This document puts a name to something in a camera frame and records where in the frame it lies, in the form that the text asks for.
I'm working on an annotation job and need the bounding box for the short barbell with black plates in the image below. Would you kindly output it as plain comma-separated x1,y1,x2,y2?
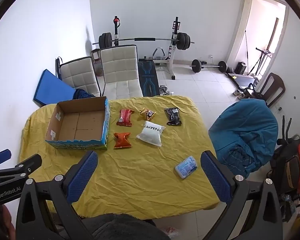
189,59,228,73

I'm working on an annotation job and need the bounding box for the brown wooden chair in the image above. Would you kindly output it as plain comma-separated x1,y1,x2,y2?
245,72,286,108

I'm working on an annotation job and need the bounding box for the yellow snack packet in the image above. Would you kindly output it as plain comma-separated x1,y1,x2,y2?
139,108,157,121

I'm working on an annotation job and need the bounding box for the orange snack packet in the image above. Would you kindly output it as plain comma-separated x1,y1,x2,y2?
113,132,132,150

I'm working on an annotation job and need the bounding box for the grey exercise machine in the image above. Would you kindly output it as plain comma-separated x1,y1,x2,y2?
152,47,169,64

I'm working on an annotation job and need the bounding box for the red snack packet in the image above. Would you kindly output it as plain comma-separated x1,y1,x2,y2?
116,109,135,127

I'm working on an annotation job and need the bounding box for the white barbell rack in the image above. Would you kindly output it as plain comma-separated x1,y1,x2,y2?
112,16,183,80

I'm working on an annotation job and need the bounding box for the dark blue cloth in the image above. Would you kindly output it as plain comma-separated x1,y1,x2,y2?
74,89,95,100

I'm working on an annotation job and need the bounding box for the cardboard box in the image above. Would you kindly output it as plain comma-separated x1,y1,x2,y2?
45,96,111,150

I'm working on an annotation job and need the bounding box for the brown wooden door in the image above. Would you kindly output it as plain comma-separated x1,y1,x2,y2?
266,17,279,53

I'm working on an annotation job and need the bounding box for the white padded chair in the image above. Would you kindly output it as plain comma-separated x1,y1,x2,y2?
99,44,143,99
59,56,101,98

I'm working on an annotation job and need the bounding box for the white soft packet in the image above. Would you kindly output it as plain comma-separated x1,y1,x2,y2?
136,121,167,147

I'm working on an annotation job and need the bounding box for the long barbell with black plates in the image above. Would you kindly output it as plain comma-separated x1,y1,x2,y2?
92,32,195,50

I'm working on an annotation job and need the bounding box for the chrome dumbbell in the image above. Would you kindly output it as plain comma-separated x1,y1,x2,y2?
159,85,174,96

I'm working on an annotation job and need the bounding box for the treadmill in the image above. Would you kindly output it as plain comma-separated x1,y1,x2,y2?
227,47,274,88

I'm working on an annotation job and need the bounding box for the black backpack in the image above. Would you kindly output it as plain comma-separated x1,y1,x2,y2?
270,135,300,205

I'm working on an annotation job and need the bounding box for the black weight bench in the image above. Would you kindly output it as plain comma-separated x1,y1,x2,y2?
138,59,160,97

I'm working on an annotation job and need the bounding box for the light blue tissue pack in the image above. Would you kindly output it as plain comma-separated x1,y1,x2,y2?
174,156,198,180

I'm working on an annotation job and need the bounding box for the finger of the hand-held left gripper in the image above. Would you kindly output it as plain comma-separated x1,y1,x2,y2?
0,149,12,171
0,154,42,178

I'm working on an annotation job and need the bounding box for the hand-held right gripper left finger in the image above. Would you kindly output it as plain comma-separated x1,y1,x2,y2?
16,151,98,240

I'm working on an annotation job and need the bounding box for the white plastic bag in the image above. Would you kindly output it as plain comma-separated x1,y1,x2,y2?
162,226,178,238

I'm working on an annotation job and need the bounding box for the dark fleece clothing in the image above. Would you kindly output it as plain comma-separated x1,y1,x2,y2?
82,213,170,240

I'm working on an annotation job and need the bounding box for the yellow tablecloth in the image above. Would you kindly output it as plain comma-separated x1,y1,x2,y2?
19,95,220,219

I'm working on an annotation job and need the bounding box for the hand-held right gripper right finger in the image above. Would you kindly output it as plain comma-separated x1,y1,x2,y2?
201,151,283,240

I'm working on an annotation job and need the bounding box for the black foil packet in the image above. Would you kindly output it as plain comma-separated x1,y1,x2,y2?
164,107,182,126

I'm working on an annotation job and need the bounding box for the blue folded exercise mat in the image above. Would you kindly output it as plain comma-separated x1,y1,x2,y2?
33,69,75,105

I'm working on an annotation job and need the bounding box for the white door frame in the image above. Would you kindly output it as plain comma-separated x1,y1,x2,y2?
226,0,289,80

